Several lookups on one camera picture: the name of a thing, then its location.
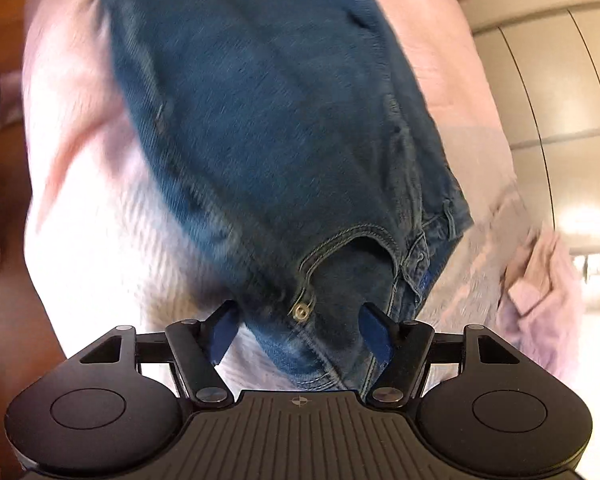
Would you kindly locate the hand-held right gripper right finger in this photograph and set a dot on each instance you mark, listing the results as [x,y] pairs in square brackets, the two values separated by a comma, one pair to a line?
[375,332]

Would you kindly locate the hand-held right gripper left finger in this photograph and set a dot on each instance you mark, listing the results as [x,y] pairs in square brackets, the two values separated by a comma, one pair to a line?
[222,332]

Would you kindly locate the blue denim jeans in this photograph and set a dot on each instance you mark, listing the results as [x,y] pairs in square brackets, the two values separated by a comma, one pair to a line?
[260,135]

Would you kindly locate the herringbone white pink blanket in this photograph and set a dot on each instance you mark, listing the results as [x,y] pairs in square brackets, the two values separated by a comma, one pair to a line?
[105,240]

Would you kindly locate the pink crumpled garment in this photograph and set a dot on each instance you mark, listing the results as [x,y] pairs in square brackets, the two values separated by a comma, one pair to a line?
[545,285]

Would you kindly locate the cream wardrobe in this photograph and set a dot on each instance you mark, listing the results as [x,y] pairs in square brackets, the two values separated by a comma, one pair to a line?
[570,110]

